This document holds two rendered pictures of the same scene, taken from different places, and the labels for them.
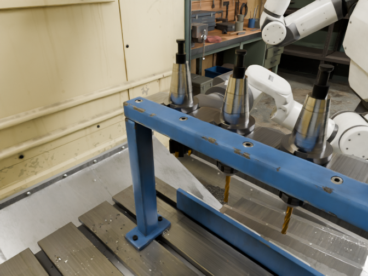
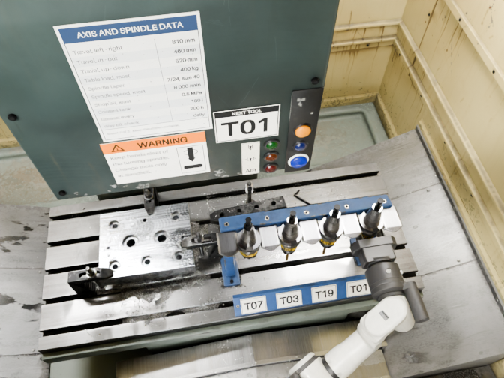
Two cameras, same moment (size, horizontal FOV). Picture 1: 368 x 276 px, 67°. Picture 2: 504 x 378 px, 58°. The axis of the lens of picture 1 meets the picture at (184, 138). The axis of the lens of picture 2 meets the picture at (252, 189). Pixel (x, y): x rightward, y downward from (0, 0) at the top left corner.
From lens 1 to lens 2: 1.22 m
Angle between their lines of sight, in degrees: 83
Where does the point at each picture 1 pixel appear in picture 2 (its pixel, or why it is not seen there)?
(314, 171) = (275, 216)
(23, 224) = (428, 205)
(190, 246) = (334, 265)
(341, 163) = (274, 237)
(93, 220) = not seen: hidden behind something
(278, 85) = (373, 316)
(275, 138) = (306, 233)
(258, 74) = (388, 303)
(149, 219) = not seen: hidden behind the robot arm
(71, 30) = not seen: outside the picture
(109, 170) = (468, 277)
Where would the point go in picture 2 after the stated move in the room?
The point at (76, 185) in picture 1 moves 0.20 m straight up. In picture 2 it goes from (456, 244) to (479, 217)
